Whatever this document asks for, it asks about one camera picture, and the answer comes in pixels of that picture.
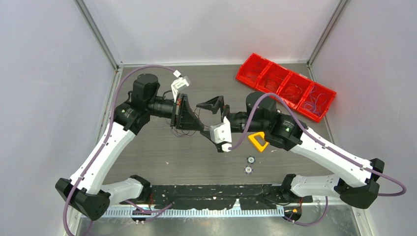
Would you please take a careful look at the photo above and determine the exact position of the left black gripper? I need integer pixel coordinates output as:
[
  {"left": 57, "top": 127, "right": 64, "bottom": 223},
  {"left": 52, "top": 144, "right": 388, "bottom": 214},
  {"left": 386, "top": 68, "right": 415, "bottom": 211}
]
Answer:
[{"left": 148, "top": 93, "right": 205, "bottom": 131}]

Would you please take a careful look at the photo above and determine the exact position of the blue wire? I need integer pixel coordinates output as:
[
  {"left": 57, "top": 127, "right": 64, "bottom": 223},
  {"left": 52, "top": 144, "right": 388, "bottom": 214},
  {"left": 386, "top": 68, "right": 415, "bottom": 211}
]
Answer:
[{"left": 303, "top": 86, "right": 328, "bottom": 113}]

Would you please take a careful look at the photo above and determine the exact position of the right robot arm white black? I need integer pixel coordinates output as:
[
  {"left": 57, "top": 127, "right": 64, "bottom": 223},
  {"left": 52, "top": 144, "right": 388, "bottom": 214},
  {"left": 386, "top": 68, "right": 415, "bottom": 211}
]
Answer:
[{"left": 197, "top": 92, "right": 385, "bottom": 209}]

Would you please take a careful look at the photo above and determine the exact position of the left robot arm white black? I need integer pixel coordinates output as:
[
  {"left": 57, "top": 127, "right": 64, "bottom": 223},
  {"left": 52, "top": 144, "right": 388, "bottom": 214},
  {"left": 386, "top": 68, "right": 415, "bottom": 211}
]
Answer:
[{"left": 56, "top": 74, "right": 190, "bottom": 221}]

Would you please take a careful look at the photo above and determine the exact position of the poker chip lower upper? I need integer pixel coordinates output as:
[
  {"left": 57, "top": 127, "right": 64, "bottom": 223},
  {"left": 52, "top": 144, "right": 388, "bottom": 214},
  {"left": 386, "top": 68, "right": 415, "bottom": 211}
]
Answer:
[{"left": 247, "top": 156, "right": 256, "bottom": 164}]

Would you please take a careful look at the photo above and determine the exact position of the yellow triangular plastic block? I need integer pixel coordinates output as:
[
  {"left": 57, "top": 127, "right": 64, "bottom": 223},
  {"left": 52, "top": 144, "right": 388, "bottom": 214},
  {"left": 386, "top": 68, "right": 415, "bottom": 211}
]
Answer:
[{"left": 248, "top": 132, "right": 269, "bottom": 153}]

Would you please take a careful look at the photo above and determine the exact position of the poker chip lowest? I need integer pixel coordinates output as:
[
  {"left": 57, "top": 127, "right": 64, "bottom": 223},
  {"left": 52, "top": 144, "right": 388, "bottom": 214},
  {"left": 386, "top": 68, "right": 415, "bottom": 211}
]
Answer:
[{"left": 244, "top": 166, "right": 253, "bottom": 175}]

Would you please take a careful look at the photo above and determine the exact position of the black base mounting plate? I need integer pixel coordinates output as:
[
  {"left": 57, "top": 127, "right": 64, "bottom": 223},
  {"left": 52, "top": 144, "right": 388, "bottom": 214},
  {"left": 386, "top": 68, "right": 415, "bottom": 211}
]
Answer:
[{"left": 143, "top": 184, "right": 313, "bottom": 211}]

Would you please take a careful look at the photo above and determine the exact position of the red four-compartment bin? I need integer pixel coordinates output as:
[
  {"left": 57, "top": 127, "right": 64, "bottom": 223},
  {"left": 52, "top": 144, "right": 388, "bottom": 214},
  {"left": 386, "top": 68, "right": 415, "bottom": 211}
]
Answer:
[{"left": 236, "top": 53, "right": 336, "bottom": 122}]

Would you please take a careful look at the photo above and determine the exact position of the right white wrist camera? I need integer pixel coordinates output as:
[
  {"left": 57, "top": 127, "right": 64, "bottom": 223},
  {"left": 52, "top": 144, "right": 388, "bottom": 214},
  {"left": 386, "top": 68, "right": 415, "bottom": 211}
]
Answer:
[{"left": 209, "top": 119, "right": 232, "bottom": 152}]

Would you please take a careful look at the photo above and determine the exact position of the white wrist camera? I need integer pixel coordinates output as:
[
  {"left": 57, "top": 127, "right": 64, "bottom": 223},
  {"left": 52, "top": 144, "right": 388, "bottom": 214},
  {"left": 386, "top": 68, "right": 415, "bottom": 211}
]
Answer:
[
  {"left": 209, "top": 119, "right": 232, "bottom": 152},
  {"left": 171, "top": 70, "right": 190, "bottom": 101}
]

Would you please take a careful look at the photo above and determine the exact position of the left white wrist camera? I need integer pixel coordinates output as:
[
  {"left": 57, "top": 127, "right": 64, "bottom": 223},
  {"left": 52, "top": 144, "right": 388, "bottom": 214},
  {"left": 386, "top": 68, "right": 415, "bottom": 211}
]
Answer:
[{"left": 171, "top": 70, "right": 190, "bottom": 101}]

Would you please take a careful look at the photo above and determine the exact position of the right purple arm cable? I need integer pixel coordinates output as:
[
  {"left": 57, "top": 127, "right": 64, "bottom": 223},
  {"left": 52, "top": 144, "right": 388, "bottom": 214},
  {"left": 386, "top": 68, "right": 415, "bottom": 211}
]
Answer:
[{"left": 227, "top": 92, "right": 407, "bottom": 227}]

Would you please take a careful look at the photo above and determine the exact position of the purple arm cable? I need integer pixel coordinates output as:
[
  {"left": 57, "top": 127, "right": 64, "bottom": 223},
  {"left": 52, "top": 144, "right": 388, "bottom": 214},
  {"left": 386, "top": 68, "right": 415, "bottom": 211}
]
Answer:
[
  {"left": 227, "top": 92, "right": 407, "bottom": 227},
  {"left": 62, "top": 64, "right": 181, "bottom": 236}
]

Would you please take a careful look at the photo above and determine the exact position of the aluminium frame rail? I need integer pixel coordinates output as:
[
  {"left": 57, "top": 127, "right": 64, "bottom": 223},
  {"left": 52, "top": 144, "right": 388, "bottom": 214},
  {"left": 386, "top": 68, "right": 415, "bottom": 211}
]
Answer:
[{"left": 104, "top": 183, "right": 366, "bottom": 206}]

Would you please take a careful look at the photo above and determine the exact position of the white slotted cable duct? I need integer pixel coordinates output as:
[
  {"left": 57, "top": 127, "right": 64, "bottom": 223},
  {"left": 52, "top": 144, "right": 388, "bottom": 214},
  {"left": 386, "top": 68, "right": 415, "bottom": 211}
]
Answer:
[{"left": 102, "top": 206, "right": 284, "bottom": 218}]

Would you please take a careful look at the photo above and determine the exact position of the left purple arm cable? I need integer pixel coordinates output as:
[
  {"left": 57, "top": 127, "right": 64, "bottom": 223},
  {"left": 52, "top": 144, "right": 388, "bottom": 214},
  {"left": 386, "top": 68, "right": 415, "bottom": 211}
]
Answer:
[{"left": 62, "top": 64, "right": 181, "bottom": 236}]

